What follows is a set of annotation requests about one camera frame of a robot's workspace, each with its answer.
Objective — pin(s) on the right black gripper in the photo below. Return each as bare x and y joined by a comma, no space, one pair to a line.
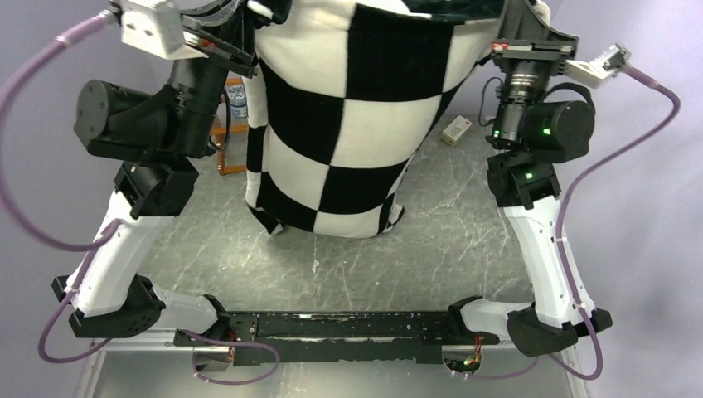
524,35

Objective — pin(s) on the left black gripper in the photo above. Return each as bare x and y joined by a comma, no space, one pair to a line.
223,31

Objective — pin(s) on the black white checkered pillowcase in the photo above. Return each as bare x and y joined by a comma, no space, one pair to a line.
345,94

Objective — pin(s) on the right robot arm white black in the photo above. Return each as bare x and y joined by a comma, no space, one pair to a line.
545,116

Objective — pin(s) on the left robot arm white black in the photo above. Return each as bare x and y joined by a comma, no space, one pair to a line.
155,137

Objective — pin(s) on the blue white round jar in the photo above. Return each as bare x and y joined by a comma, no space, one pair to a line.
238,101

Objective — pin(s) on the wooden shelf rack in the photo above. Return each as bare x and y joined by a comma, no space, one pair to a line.
228,134

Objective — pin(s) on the small white green box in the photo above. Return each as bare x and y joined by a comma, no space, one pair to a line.
455,130

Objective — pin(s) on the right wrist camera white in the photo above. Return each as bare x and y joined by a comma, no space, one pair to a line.
601,69

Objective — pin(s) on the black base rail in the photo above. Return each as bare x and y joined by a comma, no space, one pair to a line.
269,337

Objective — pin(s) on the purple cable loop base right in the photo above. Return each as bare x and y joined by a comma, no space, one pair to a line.
469,366

